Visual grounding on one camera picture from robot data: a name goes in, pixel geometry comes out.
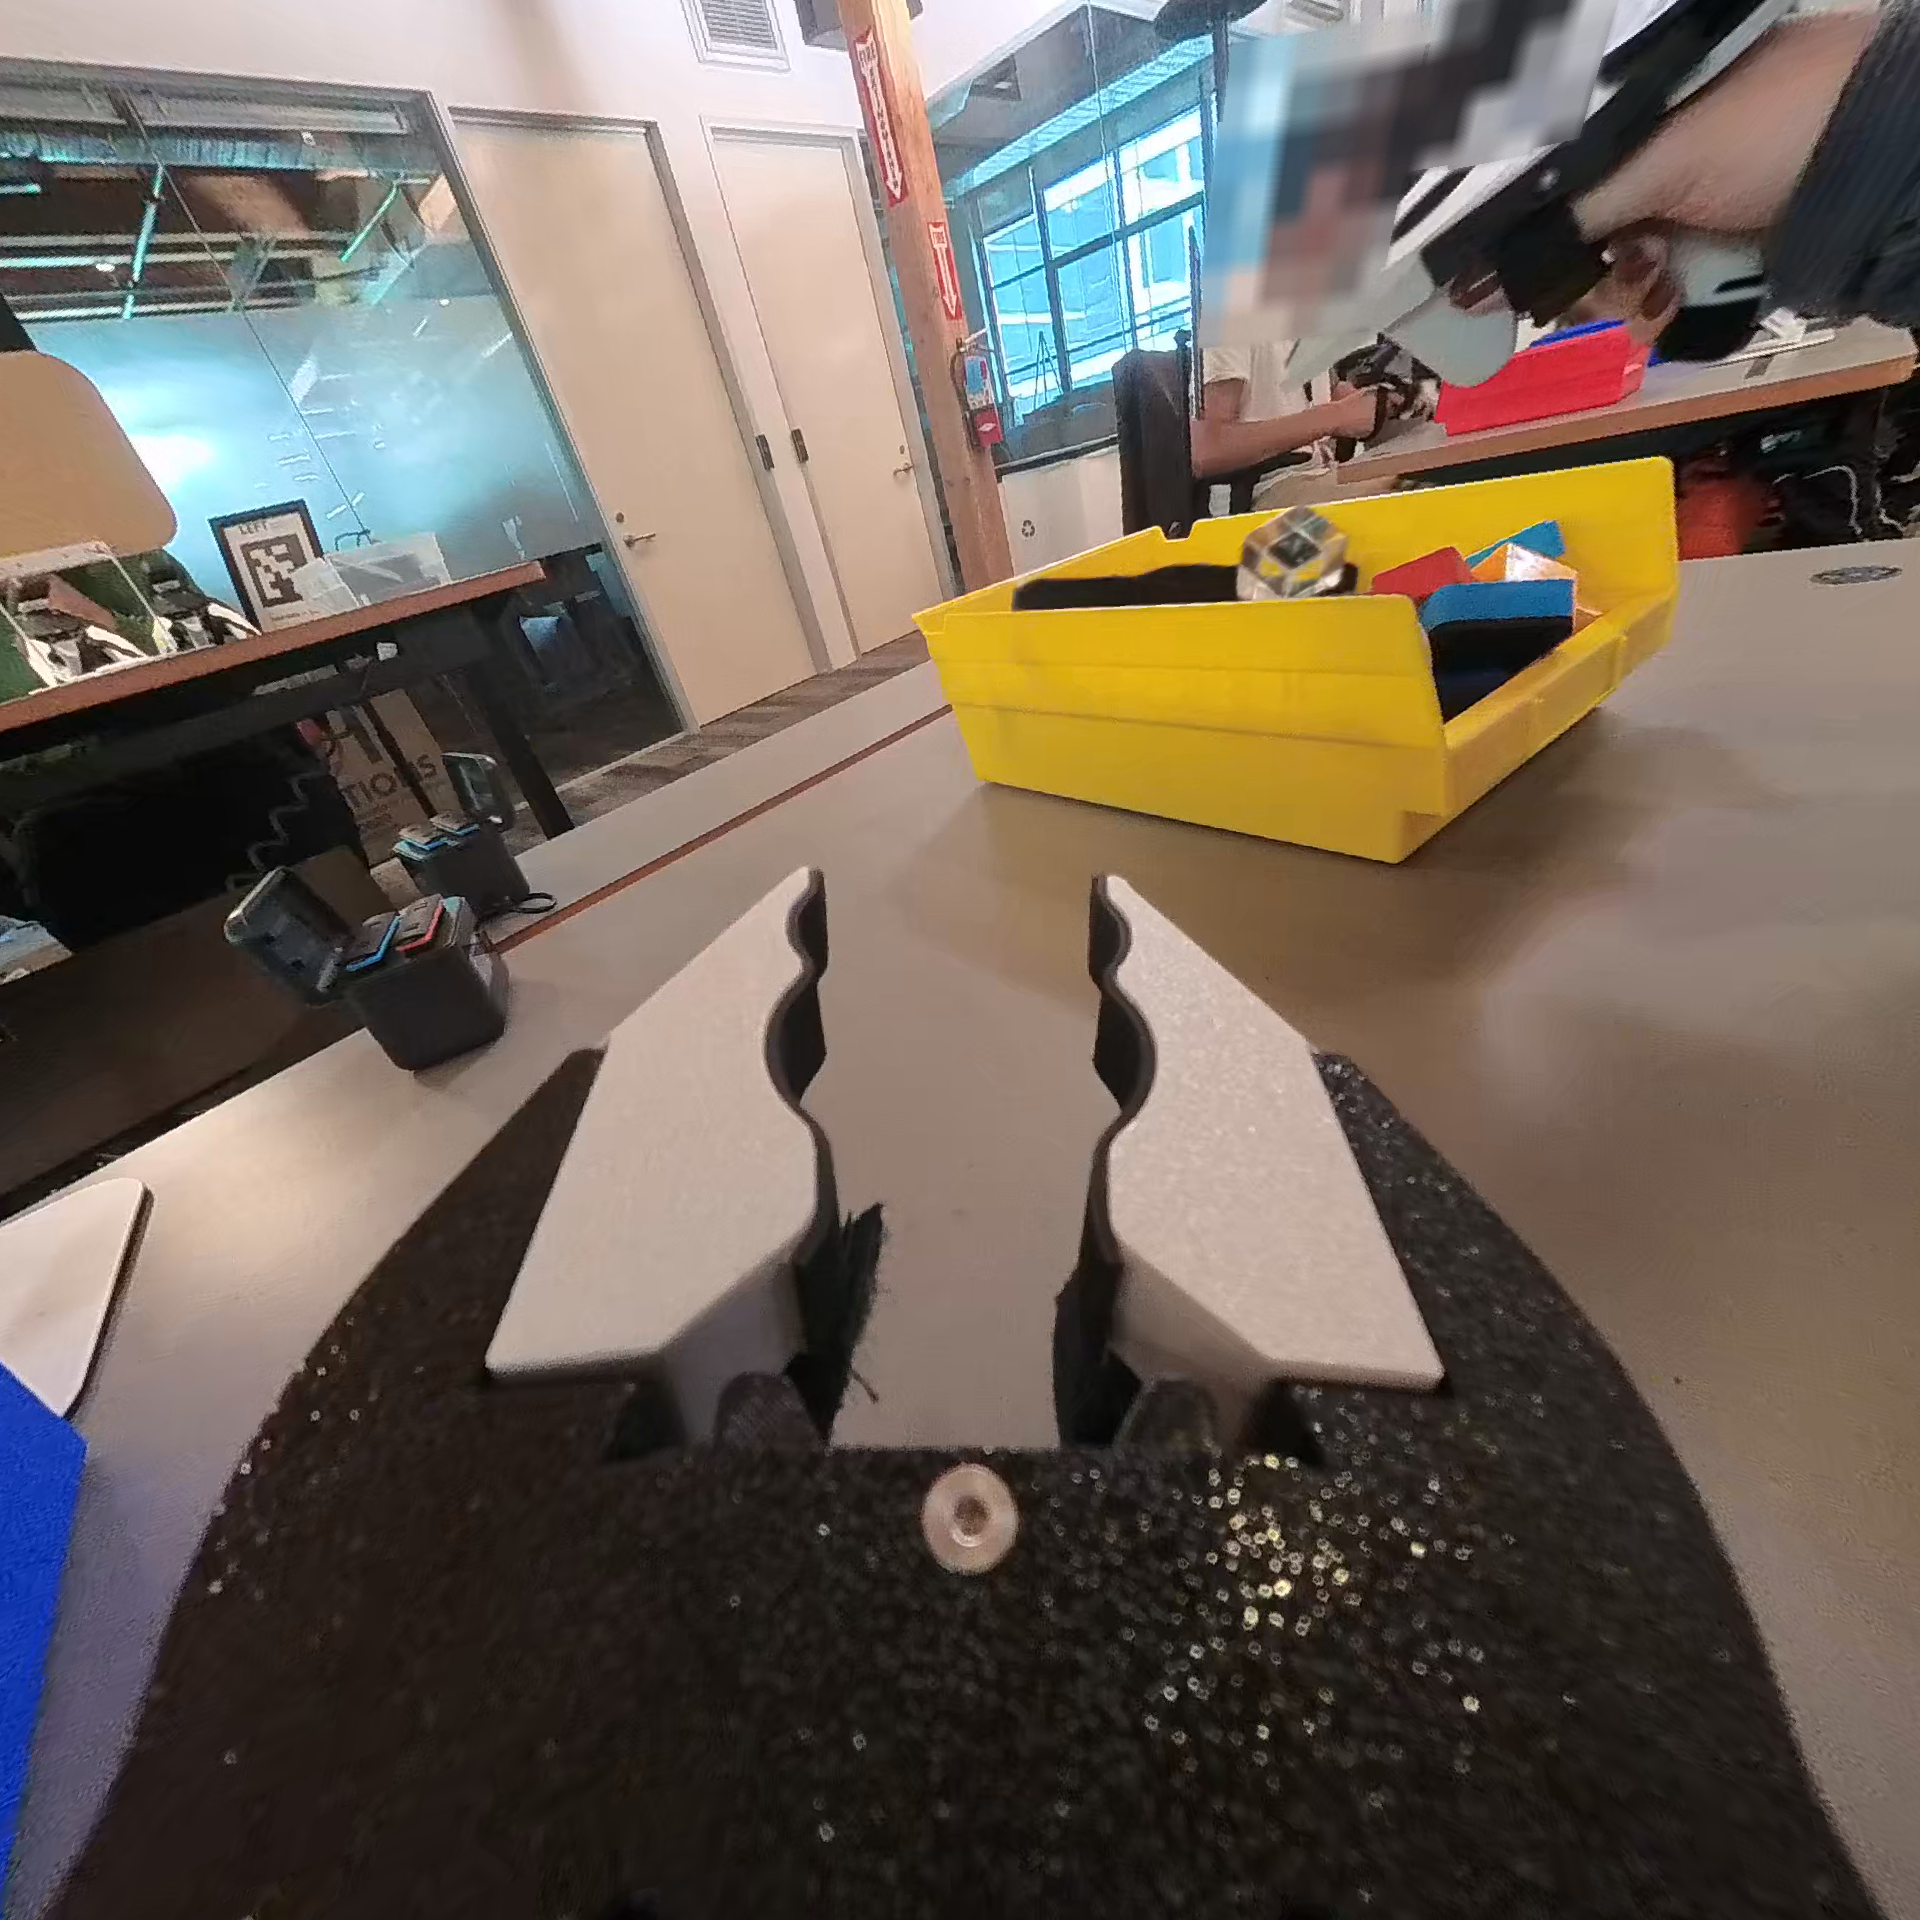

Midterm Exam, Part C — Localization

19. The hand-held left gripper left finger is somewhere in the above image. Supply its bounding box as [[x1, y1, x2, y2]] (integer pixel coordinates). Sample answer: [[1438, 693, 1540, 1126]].
[[485, 866, 841, 1448]]

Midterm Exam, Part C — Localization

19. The wooden desk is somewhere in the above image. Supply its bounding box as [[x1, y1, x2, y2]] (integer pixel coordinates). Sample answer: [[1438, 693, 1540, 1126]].
[[0, 560, 580, 842]]

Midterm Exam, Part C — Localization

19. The tan rounded panel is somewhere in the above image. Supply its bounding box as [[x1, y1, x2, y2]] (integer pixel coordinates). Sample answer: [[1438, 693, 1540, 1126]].
[[0, 352, 180, 566]]

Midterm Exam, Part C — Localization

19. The cardboard box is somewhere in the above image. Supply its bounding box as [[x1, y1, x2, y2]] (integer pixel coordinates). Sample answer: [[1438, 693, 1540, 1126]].
[[298, 691, 455, 876]]

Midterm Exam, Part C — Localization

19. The clear acrylic cube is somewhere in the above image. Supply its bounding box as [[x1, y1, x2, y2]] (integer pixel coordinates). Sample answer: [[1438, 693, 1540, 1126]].
[[1237, 509, 1360, 603]]

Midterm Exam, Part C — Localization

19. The red plastic bin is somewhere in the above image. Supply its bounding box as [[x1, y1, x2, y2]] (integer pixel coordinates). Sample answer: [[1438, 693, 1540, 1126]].
[[1432, 322, 1653, 438]]

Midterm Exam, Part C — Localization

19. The white door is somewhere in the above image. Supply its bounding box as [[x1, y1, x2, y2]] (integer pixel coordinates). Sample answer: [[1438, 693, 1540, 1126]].
[[703, 125, 948, 655], [448, 107, 821, 731]]

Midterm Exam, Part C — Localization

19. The orange bag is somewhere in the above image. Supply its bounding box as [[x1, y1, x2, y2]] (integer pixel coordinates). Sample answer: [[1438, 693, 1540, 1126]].
[[1671, 451, 1776, 560]]

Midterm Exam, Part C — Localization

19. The wooden post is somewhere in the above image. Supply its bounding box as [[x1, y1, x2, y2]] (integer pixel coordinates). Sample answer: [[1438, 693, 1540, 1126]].
[[836, 0, 1017, 594]]

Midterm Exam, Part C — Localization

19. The blue plastic bin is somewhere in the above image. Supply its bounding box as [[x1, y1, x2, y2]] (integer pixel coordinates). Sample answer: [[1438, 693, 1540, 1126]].
[[0, 1362, 89, 1870]]

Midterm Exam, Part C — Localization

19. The white rounded board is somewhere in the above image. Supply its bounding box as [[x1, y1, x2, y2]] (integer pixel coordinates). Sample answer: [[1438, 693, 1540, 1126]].
[[0, 1176, 152, 1419]]

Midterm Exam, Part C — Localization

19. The black office chair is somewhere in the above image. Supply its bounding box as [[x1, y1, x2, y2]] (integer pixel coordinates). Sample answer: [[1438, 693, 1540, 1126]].
[[1110, 347, 1264, 538]]

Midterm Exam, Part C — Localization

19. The person's right hand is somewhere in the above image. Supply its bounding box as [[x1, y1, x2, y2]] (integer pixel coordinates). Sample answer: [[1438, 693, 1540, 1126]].
[[1590, 16, 1888, 319]]

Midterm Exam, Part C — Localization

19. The person's right forearm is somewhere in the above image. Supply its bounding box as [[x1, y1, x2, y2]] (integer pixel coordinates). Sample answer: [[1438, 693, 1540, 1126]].
[[1776, 0, 1920, 330]]

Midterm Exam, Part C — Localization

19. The yellow plastic bin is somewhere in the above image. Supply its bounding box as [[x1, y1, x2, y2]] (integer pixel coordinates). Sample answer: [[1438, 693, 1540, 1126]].
[[913, 456, 1679, 866]]

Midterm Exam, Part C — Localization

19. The black charger case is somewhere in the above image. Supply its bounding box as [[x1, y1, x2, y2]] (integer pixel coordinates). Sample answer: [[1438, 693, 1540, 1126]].
[[224, 866, 511, 1071], [392, 813, 537, 919]]

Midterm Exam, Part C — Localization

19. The printed tag board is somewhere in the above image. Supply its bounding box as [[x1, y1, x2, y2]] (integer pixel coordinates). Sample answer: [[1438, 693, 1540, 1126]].
[[207, 498, 326, 632]]

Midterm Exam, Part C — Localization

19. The black bag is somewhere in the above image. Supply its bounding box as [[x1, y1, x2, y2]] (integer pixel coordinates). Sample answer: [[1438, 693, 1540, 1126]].
[[0, 731, 370, 956]]

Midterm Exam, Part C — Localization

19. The grey long table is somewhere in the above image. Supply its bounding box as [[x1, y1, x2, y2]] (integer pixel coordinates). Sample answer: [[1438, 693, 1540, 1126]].
[[1333, 319, 1920, 491]]

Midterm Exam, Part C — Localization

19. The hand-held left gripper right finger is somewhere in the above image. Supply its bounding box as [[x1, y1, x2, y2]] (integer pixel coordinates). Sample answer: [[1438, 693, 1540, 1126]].
[[1079, 874, 1447, 1444]]

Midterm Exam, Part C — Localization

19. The clear plastic container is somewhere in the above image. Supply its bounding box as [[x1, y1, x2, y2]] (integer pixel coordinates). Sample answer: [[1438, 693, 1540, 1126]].
[[320, 531, 445, 611]]

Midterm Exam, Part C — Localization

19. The black foam block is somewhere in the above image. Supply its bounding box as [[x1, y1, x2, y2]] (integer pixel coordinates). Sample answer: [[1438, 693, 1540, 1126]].
[[1423, 614, 1577, 722]]

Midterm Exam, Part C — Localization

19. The air vent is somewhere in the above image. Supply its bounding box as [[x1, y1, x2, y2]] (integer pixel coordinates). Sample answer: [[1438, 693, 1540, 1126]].
[[685, 0, 790, 70]]

